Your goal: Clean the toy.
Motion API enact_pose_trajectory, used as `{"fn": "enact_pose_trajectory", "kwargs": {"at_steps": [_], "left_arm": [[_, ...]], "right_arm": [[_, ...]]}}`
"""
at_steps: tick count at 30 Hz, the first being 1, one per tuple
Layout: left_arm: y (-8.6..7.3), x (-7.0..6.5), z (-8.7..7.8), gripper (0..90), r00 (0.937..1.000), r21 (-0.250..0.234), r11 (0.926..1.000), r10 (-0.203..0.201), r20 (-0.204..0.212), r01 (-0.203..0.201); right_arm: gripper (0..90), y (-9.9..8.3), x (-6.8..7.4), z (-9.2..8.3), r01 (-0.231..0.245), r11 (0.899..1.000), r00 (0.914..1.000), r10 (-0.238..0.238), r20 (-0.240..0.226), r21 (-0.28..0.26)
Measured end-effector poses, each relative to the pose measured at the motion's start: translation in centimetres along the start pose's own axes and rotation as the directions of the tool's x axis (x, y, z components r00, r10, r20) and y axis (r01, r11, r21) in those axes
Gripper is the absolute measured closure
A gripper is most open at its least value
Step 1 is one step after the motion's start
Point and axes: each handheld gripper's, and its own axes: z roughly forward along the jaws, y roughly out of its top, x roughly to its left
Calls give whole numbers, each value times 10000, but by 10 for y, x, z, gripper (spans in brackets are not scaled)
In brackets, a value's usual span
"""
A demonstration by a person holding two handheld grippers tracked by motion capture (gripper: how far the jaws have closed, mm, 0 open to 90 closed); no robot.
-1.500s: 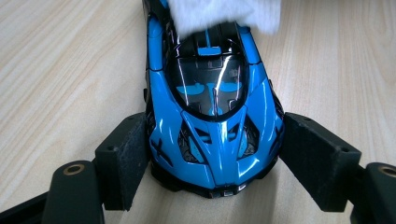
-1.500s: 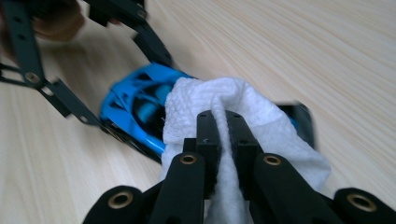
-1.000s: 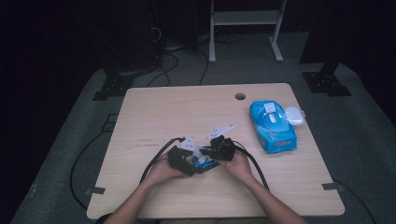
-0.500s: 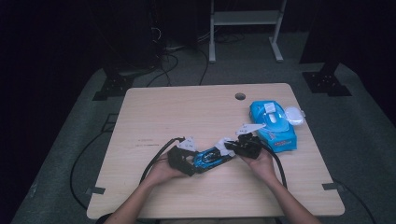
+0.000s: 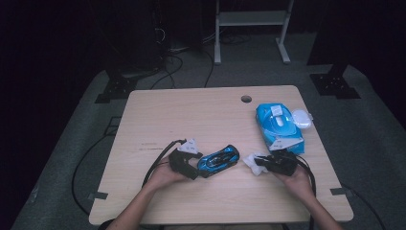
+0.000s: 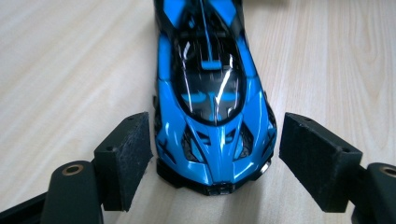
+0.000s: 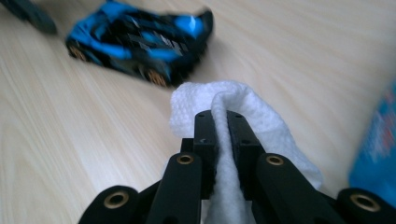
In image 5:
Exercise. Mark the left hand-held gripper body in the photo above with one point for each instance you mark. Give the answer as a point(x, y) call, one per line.
point(178, 161)

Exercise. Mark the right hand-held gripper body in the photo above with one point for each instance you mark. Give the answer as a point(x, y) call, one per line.
point(284, 164)

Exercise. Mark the white wet wipe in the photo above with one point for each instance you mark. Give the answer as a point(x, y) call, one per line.
point(252, 163)

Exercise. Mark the blue toy car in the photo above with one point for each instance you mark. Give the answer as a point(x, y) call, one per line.
point(218, 159)

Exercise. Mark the blue wet wipes pack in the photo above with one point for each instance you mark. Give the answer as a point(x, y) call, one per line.
point(274, 127)

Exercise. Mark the person's left hand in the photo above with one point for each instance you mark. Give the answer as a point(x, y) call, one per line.
point(161, 179)

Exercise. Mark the person's right hand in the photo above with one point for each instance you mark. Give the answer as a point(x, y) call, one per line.
point(300, 187)

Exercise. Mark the white round plastic lid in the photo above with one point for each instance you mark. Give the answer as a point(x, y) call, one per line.
point(302, 119)

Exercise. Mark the black stand base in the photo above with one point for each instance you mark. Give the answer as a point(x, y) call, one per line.
point(116, 91)
point(335, 86)

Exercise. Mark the dark round seat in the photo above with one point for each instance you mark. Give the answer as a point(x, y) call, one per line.
point(103, 225)

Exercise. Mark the white metal stand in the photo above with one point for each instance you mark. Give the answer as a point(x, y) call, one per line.
point(252, 18)

